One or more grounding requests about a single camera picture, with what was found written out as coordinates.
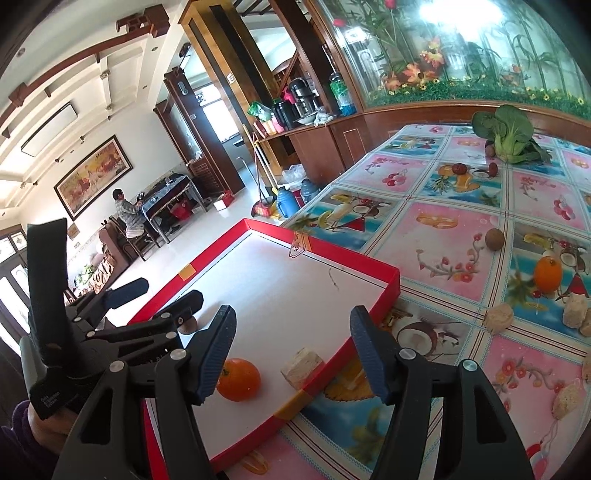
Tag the green bag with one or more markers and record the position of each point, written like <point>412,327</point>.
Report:
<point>259,111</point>

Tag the small brown round fruit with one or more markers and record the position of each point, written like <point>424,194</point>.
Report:
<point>188,326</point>

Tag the black and silver thermos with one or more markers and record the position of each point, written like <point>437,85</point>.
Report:
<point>303,98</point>

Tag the beige puffed cake piece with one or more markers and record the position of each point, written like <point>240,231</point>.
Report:
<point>573,310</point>
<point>587,325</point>
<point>498,318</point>
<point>566,401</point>
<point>302,368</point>

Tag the blue water bottle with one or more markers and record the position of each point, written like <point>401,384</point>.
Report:
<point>342,97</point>

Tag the wooden sideboard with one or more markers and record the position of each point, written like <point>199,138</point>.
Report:
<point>318,147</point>

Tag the flower print glass partition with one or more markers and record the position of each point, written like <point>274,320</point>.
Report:
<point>485,46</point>

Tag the blue thermos jug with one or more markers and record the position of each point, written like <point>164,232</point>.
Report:
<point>287,203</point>

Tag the brown sofa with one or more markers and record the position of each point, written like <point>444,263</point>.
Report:
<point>108,265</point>

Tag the red shallow box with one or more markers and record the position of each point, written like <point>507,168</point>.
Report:
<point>286,286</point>

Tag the person's left hand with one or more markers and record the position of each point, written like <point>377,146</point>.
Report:
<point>46,429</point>

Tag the framed wall painting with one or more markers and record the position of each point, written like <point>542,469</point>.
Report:
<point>92,177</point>

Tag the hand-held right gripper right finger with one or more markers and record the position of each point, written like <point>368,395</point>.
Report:
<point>369,355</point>

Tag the person's left forearm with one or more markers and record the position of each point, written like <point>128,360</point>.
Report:
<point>16,454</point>

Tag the white bowl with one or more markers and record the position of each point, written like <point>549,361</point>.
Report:
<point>310,120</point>

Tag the red basket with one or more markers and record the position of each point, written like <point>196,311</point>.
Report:
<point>181,211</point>

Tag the rectangular ceiling light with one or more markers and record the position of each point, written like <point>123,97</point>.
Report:
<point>48,130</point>

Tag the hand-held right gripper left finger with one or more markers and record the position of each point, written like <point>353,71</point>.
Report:
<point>214,355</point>

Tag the red and white carton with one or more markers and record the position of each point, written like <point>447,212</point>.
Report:
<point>225,201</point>

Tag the brown kiwi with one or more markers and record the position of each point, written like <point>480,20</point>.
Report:
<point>494,239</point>

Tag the orange tomato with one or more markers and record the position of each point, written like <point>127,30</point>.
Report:
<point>240,381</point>

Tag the green bok choy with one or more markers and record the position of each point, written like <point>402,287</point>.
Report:
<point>508,131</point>

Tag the orange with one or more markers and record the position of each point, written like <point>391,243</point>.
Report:
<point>548,274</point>

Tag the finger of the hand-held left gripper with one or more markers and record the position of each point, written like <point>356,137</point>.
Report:
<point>184,305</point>
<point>127,288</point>

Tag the dining table with cloth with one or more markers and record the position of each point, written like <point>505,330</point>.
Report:
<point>168,194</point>

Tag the grey thermos jug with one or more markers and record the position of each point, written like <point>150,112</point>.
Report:
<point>309,190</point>

